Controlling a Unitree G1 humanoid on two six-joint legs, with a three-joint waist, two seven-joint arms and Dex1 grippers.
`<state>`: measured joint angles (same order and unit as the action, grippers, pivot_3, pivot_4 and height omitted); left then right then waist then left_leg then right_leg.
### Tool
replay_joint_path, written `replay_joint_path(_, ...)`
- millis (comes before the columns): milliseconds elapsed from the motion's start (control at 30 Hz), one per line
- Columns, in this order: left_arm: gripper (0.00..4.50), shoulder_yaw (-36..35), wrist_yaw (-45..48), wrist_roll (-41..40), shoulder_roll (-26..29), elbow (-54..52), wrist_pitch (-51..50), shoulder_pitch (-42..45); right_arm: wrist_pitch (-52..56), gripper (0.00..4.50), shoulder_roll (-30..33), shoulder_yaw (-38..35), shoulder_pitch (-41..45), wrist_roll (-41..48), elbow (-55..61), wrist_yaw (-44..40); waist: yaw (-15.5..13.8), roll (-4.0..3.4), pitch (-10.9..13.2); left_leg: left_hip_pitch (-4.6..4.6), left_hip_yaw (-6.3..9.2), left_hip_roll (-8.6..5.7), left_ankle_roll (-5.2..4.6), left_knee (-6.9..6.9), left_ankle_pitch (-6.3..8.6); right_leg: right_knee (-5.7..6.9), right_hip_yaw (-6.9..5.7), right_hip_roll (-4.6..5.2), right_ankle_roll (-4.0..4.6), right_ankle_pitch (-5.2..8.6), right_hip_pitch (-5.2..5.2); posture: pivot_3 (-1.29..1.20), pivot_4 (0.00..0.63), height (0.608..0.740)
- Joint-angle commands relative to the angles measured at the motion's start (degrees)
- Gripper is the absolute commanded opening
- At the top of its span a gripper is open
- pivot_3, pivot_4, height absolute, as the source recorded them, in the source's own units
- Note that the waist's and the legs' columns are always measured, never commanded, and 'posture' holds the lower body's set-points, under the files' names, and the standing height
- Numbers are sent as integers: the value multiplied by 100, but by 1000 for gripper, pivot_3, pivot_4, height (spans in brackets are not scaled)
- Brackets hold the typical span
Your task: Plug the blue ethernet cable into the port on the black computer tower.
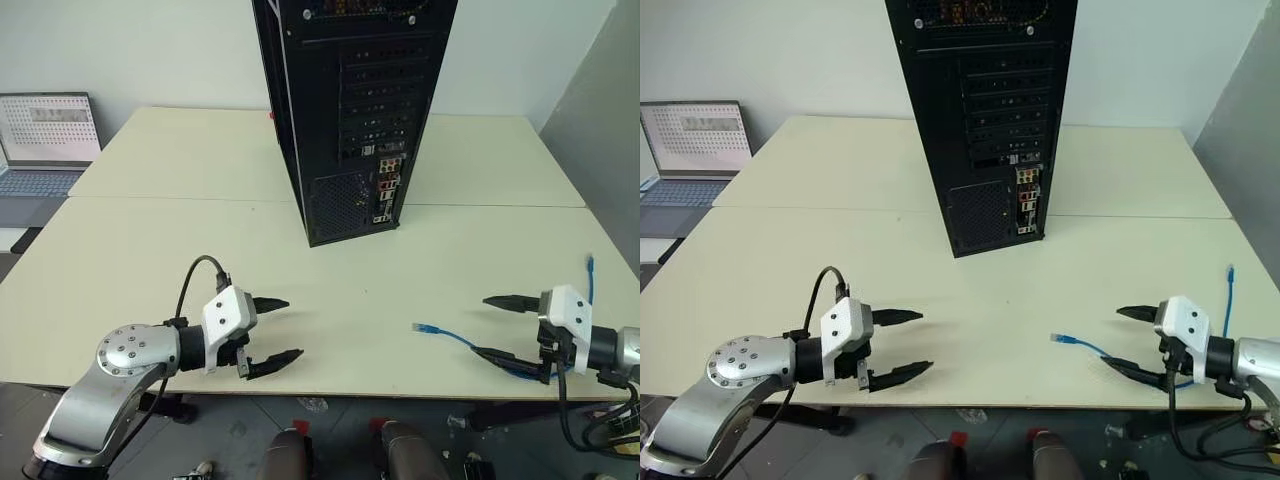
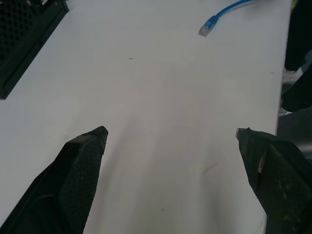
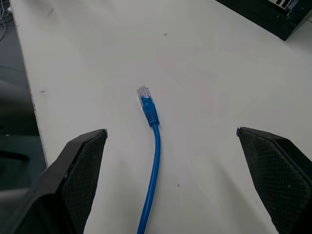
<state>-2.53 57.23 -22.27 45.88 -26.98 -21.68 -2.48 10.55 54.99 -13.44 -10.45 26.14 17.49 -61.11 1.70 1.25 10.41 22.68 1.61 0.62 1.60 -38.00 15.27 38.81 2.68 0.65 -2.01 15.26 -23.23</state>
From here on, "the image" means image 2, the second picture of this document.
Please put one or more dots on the black plastic crate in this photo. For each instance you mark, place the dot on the black plastic crate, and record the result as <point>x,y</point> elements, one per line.
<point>23,36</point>

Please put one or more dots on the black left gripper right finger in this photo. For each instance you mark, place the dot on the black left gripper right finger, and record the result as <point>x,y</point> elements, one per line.
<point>280,175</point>

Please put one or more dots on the person in black trousers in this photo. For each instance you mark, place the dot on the person in black trousers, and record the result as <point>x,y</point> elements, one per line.
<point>298,61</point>

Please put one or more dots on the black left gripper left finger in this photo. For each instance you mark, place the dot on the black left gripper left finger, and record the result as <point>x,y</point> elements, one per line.
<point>73,180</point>

